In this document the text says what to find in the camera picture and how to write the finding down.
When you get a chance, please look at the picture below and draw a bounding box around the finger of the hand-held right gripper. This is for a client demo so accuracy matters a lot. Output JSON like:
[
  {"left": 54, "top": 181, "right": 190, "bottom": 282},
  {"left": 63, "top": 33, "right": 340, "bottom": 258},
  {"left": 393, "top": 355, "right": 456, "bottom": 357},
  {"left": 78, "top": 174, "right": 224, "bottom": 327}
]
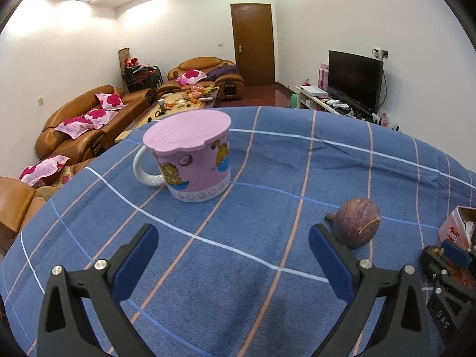
[
  {"left": 421, "top": 245, "right": 452, "bottom": 287},
  {"left": 441, "top": 240, "right": 476, "bottom": 270}
]

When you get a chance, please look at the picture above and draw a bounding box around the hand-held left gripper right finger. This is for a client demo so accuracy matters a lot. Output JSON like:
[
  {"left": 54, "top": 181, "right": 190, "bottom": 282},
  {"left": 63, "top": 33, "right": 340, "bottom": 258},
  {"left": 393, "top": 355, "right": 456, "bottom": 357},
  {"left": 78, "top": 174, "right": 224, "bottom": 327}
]
[{"left": 309, "top": 224, "right": 436, "bottom": 357}]

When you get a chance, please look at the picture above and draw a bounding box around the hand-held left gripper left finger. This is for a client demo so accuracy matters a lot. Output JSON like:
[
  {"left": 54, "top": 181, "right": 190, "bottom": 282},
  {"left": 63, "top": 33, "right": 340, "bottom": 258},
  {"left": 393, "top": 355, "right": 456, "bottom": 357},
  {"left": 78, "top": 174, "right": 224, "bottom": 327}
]
[{"left": 36, "top": 224, "right": 159, "bottom": 357}]

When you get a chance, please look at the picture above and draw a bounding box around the pink tin box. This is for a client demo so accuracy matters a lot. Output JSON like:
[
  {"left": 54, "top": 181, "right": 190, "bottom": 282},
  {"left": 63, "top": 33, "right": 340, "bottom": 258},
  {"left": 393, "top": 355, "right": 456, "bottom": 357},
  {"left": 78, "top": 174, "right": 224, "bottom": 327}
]
[{"left": 438, "top": 206, "right": 476, "bottom": 294}]

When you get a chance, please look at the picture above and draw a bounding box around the purple passion fruit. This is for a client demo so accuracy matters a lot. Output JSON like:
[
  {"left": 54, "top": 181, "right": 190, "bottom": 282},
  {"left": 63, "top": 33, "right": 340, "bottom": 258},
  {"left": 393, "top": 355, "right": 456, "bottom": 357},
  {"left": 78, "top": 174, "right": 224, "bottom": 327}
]
[{"left": 336, "top": 197, "right": 381, "bottom": 250}]

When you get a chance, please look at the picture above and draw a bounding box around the pink cartoon mug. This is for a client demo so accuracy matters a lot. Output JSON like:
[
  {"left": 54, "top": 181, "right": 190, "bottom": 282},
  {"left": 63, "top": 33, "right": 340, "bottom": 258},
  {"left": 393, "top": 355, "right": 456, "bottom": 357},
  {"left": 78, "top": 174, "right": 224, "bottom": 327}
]
[{"left": 133, "top": 136, "right": 232, "bottom": 203}]

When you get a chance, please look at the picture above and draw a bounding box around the blue plaid cloth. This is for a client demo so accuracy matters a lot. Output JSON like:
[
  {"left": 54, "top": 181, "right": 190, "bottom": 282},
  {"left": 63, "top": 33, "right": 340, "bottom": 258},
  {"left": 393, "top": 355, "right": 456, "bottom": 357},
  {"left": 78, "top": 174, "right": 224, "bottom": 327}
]
[{"left": 0, "top": 106, "right": 476, "bottom": 357}]

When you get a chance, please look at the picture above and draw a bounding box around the brown leather armchair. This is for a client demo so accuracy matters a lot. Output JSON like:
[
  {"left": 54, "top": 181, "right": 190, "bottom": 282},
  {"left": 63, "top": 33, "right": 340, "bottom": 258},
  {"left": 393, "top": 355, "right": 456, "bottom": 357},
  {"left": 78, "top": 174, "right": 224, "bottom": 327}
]
[{"left": 0, "top": 156, "right": 97, "bottom": 246}]

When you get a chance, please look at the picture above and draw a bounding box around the pink floral pillow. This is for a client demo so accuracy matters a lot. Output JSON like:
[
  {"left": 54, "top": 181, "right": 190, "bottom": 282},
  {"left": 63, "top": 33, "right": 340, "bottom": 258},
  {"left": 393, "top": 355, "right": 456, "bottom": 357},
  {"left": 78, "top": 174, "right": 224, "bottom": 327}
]
[
  {"left": 95, "top": 93, "right": 125, "bottom": 110},
  {"left": 85, "top": 109, "right": 114, "bottom": 125},
  {"left": 18, "top": 155, "right": 71, "bottom": 187},
  {"left": 176, "top": 69, "right": 207, "bottom": 86},
  {"left": 55, "top": 116, "right": 98, "bottom": 140}
]

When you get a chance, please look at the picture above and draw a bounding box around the pink mug lid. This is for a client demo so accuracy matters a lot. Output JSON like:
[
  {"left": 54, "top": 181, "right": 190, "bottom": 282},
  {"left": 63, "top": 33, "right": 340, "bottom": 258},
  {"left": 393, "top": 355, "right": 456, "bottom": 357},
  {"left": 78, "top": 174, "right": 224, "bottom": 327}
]
[{"left": 143, "top": 109, "right": 232, "bottom": 154}]

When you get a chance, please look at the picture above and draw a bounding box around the cluttered coffee table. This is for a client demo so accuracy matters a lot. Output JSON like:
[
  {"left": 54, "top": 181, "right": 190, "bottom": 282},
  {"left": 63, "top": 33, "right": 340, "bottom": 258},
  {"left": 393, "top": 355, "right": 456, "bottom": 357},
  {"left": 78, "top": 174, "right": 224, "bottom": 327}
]
[{"left": 115, "top": 87, "right": 220, "bottom": 144}]

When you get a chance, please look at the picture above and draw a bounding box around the white television stand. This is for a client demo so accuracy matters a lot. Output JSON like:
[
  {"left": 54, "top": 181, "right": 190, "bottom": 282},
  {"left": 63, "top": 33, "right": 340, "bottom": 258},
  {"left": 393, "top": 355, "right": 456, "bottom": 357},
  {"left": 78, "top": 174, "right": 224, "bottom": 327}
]
[{"left": 295, "top": 85, "right": 376, "bottom": 120}]

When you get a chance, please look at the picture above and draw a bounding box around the long brown leather sofa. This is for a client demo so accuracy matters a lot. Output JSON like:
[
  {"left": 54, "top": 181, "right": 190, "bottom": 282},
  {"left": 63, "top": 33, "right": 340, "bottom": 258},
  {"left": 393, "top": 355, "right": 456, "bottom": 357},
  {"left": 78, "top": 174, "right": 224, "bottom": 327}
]
[{"left": 36, "top": 85, "right": 155, "bottom": 160}]

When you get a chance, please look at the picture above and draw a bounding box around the black rack with clutter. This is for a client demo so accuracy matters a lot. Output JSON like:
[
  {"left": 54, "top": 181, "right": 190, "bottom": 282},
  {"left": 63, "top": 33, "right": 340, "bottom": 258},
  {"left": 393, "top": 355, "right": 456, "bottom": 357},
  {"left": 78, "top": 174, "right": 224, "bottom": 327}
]
[{"left": 123, "top": 64, "right": 164, "bottom": 93}]

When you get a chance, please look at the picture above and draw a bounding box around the black television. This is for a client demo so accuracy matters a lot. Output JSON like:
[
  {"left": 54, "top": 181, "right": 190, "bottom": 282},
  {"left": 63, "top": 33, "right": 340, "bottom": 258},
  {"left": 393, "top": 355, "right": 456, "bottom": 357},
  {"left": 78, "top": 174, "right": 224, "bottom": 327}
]
[{"left": 327, "top": 49, "right": 384, "bottom": 114}]

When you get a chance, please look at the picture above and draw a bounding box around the purple blanket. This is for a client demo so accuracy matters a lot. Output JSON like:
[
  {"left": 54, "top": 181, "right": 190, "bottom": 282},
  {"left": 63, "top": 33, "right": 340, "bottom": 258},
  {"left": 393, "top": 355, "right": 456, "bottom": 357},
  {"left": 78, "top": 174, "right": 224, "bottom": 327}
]
[{"left": 206, "top": 65, "right": 239, "bottom": 80}]

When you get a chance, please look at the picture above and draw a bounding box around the brown leather loveseat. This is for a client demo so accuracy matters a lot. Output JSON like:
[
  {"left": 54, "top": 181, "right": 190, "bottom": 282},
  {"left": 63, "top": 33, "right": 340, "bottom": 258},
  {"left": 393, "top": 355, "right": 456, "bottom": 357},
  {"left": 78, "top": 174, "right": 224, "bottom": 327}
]
[{"left": 156, "top": 57, "right": 245, "bottom": 99}]

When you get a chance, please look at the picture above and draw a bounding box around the brown wooden door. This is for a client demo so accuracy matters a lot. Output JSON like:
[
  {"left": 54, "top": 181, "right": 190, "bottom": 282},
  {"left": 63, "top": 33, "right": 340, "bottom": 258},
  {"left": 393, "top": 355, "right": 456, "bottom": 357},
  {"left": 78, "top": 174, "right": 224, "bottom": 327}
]
[{"left": 231, "top": 3, "right": 276, "bottom": 87}]

